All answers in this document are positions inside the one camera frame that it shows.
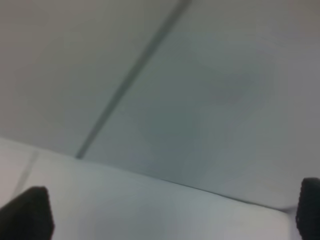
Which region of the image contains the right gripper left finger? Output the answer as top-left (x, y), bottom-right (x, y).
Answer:
top-left (0, 186), bottom-right (55, 240)

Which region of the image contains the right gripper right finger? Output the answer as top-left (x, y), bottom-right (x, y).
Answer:
top-left (295, 177), bottom-right (320, 240)

